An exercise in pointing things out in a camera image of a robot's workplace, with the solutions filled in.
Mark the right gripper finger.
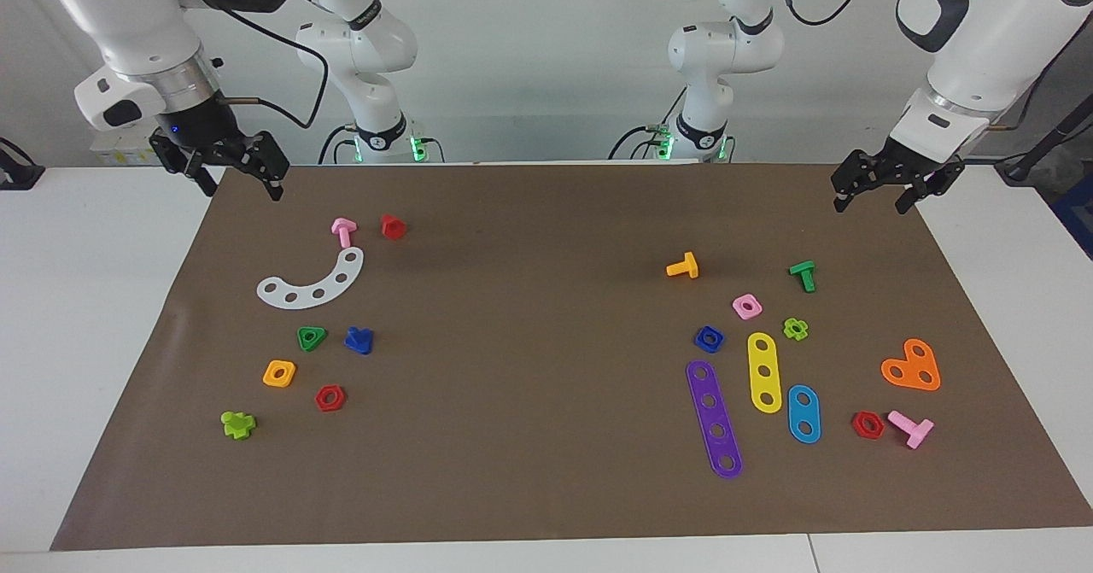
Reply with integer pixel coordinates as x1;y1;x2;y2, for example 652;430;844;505
149;131;220;200
242;131;291;203

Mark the blue crate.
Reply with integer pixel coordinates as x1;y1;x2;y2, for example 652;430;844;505
1055;173;1093;258

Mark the brown table mat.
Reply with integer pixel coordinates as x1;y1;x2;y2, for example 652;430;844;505
50;163;1093;551

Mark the white curved perforated plate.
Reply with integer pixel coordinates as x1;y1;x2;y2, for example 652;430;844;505
256;247;365;310

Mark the yellow three-hole plate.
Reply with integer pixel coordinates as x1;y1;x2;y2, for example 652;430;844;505
747;332;783;414

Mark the black clamp mount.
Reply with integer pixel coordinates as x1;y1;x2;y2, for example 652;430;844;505
0;137;45;191

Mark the black stand pole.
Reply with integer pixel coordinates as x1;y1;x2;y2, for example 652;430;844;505
995;95;1093;183

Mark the white yellow box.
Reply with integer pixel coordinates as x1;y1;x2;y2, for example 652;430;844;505
92;133;159;167

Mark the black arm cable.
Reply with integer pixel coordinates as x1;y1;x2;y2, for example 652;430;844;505
167;0;330;130
773;0;1093;134

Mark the blue two-hole plate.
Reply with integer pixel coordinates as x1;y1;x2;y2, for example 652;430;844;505
787;384;822;445

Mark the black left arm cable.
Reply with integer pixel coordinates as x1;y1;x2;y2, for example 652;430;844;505
773;0;1093;134

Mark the black base cable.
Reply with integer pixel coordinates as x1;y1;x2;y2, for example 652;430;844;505
319;123;359;165
608;125;675;161

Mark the purple four-hole plate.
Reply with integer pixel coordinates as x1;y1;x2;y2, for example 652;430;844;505
686;360;744;479

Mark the orange L-shaped plate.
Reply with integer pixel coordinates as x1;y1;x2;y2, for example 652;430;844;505
880;338;942;392

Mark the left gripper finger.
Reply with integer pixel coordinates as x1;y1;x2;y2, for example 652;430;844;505
831;149;889;213
894;159;967;215

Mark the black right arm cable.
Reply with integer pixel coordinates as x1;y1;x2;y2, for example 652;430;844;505
167;0;330;130

